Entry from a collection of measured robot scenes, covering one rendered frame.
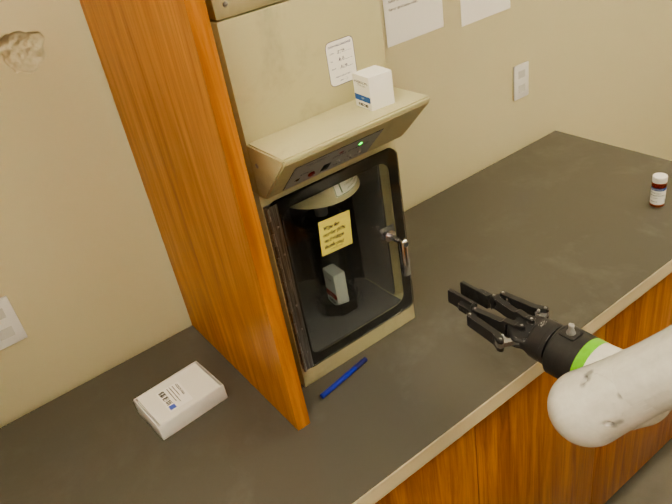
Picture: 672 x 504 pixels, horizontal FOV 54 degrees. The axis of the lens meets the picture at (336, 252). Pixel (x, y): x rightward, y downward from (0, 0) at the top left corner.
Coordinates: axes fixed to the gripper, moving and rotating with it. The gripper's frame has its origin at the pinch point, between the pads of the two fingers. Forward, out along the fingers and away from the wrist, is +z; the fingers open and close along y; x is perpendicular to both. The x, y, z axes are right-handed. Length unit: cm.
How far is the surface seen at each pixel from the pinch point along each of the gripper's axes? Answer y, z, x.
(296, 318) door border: 25.8, 21.8, 1.8
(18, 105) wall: 53, 66, -43
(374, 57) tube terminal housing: -1.8, 23.2, -42.5
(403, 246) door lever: 0.9, 17.0, -5.2
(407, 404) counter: 14.5, 3.9, 20.7
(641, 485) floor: -71, -3, 114
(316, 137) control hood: 18.7, 14.4, -36.2
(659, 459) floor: -84, -2, 113
